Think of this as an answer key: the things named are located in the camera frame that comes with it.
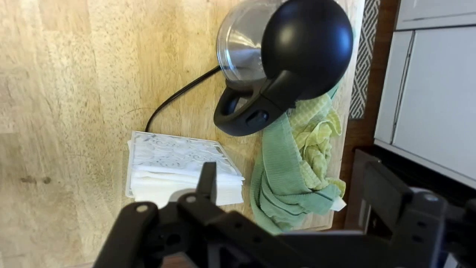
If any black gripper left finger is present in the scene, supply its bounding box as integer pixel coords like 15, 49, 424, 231
92, 161, 259, 268

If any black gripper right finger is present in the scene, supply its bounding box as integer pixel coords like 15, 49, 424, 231
358, 159, 476, 268

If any black glass electric kettle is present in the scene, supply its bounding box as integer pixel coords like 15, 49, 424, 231
213, 0, 355, 138

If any white dishwasher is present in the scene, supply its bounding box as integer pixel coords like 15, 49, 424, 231
373, 27, 476, 190

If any green dish towel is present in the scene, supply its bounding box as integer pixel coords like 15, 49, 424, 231
248, 80, 348, 235

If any patterned floor rug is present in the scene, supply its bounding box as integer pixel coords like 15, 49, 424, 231
348, 0, 382, 120

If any white kitchen base cabinet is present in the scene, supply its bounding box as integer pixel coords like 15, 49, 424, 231
394, 0, 476, 31

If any black kettle power cord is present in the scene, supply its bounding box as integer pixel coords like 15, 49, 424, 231
144, 65, 223, 132

